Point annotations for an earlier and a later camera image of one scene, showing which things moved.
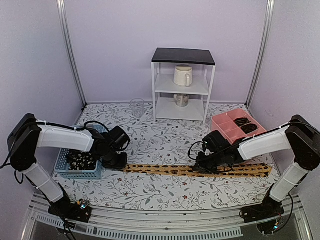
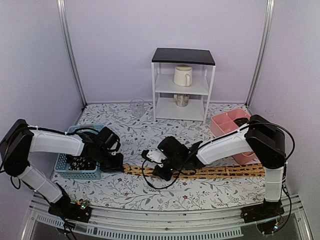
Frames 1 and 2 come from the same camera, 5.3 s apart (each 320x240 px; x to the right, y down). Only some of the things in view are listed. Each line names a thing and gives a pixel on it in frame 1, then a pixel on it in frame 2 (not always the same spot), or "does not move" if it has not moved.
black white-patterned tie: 81,160 does not move
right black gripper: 200,165 to 167,176
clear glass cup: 137,106 does not move
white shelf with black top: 182,80 does not move
